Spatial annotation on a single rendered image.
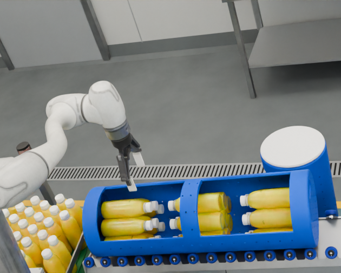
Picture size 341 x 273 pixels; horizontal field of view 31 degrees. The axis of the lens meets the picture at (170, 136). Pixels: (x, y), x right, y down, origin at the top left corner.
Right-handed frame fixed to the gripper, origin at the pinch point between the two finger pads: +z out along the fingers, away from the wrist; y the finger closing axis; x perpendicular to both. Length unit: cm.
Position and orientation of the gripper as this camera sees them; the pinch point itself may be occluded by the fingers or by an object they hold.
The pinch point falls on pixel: (136, 176)
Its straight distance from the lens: 233.4
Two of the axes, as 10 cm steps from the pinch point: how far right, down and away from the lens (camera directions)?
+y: 1.9, -6.1, 7.7
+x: -9.4, 1.0, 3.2
